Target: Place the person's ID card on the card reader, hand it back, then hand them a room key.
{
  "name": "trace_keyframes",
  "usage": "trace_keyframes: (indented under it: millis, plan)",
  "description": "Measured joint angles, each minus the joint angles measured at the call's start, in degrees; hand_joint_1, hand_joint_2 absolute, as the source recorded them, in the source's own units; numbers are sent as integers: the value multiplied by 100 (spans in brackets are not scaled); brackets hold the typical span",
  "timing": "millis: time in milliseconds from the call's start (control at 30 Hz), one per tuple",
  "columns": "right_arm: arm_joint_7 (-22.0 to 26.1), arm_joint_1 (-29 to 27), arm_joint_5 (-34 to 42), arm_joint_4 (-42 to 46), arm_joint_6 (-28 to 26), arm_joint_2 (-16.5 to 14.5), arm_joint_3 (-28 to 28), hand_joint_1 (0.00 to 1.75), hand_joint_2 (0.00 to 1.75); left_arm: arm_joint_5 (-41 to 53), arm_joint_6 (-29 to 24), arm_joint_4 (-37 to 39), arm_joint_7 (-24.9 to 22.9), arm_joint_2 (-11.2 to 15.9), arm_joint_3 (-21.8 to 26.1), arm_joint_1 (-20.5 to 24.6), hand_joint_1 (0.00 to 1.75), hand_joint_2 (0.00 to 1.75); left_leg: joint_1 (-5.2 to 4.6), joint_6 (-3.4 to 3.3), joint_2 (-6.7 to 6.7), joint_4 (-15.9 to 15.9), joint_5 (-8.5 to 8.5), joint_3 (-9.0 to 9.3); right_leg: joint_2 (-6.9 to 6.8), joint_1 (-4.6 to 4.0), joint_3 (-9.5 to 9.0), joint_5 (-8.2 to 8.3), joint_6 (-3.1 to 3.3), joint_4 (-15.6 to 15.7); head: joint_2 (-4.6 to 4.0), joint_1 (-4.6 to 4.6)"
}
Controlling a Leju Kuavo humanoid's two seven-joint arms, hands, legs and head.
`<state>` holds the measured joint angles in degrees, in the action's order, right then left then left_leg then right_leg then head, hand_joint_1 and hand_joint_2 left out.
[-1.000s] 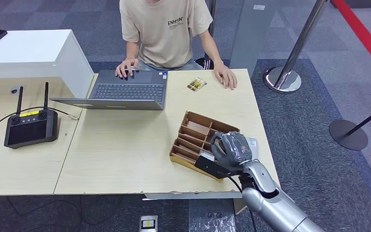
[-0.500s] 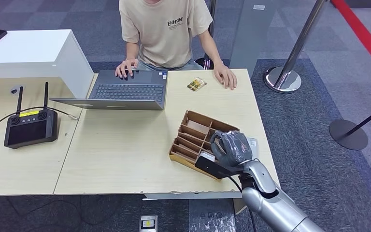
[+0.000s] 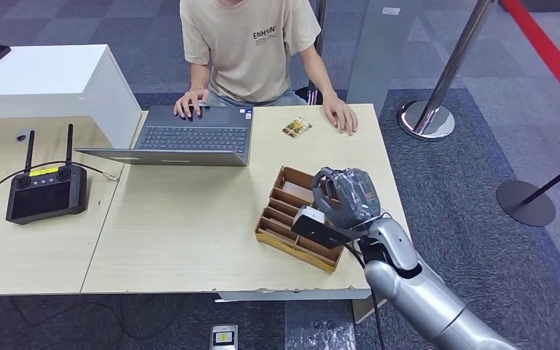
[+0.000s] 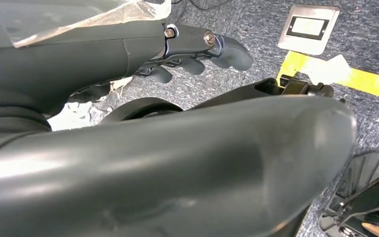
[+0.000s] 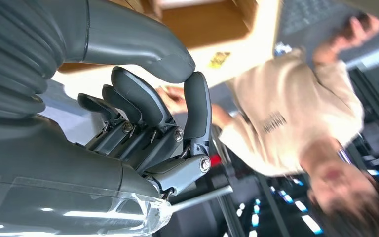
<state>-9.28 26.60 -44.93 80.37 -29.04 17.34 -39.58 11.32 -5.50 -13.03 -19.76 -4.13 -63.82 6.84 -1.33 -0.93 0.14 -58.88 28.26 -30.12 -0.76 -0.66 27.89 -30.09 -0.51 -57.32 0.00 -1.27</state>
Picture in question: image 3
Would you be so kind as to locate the person's left hand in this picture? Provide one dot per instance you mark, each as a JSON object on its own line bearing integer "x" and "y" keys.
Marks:
{"x": 338, "y": 111}

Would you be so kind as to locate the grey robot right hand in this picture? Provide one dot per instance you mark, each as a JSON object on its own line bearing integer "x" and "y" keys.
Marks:
{"x": 352, "y": 198}

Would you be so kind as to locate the person's right hand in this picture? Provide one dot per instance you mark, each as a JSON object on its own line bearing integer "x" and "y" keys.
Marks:
{"x": 190, "y": 98}

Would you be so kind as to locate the brown wooden compartment tray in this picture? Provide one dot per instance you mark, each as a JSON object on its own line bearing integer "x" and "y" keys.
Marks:
{"x": 272, "y": 227}

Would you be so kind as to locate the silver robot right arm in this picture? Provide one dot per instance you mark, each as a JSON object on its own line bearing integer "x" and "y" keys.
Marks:
{"x": 425, "y": 304}

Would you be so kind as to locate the person's left forearm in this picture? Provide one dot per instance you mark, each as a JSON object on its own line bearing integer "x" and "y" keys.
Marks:
{"x": 318, "y": 72}

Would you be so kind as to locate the person's right forearm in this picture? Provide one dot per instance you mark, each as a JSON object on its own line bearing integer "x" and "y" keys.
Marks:
{"x": 200, "y": 77}

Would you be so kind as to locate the gold patterned card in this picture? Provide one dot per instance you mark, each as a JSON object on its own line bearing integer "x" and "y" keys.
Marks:
{"x": 297, "y": 128}

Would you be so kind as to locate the person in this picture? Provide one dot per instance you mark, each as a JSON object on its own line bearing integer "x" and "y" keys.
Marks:
{"x": 251, "y": 53}

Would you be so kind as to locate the grey open laptop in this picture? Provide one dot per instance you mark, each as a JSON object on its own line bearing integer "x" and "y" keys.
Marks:
{"x": 193, "y": 140}

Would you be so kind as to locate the white desk underframe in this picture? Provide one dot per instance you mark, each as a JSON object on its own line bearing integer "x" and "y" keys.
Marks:
{"x": 309, "y": 295}

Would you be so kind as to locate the plastic film covered base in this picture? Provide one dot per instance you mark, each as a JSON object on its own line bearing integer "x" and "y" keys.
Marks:
{"x": 318, "y": 333}

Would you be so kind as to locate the white counter box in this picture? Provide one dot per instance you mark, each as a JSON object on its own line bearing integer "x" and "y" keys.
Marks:
{"x": 43, "y": 72}

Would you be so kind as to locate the black remote controller with antennas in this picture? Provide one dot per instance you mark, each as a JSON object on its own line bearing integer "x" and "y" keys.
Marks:
{"x": 43, "y": 198}

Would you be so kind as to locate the steel floor socket plate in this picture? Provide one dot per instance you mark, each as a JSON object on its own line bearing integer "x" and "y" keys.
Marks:
{"x": 224, "y": 336}

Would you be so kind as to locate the red barrier belt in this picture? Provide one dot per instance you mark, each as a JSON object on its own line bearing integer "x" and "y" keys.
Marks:
{"x": 550, "y": 53}

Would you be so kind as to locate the black white wrist camera box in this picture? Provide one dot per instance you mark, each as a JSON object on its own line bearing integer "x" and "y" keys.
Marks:
{"x": 318, "y": 234}

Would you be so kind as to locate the chrome stanchion post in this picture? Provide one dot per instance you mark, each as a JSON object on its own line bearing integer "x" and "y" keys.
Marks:
{"x": 427, "y": 121}

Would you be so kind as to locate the black stanchion post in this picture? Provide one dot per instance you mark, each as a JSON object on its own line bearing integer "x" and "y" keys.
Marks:
{"x": 526, "y": 203}

